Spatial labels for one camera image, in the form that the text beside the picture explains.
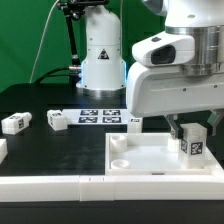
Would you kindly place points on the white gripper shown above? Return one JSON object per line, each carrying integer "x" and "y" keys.
{"x": 175, "y": 74}

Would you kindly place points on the white U-shaped obstacle fence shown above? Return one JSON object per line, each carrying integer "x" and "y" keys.
{"x": 109, "y": 188}

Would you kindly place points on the black camera stand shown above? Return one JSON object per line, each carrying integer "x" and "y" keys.
{"x": 73, "y": 10}

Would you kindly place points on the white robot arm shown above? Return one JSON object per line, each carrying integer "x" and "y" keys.
{"x": 101, "y": 69}

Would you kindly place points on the white marker sheet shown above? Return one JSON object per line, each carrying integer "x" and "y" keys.
{"x": 97, "y": 116}

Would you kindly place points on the white square tabletop part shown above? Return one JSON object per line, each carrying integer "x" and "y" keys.
{"x": 150, "y": 154}

